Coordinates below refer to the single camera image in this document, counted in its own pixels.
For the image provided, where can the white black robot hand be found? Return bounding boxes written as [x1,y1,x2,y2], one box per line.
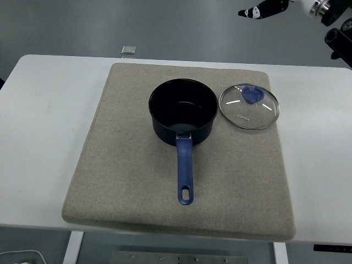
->
[238,0,317,20]

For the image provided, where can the glass pot lid blue knob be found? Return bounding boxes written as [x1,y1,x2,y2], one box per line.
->
[219,83,282,130]

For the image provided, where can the beige fabric mat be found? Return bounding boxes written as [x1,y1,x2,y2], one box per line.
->
[61,62,297,243]

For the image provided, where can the white table leg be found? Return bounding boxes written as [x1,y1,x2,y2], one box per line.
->
[62,230,85,264]
[272,243,289,264]

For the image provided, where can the black box under table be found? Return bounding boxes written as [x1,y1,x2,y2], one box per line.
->
[313,244,352,252]

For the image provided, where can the grey metal plate with screws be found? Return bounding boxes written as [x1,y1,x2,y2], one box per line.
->
[111,250,248,264]

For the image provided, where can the dark pot with blue handle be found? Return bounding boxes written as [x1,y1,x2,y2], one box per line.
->
[148,78,219,206]

